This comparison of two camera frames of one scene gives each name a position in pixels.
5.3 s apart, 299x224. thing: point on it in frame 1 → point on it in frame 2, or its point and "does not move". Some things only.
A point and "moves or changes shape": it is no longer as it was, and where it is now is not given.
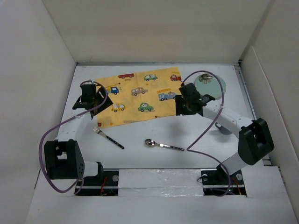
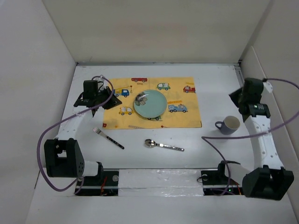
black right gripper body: [188, 103] → [241, 99]
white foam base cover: [160, 183] does not move
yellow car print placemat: [140, 96] moves or changes shape
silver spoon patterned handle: [151, 143] does not move
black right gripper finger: [181, 107] → [235, 96]
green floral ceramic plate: [208, 84] → [150, 103]
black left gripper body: [95, 99] does not move
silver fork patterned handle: [100, 131] does not move
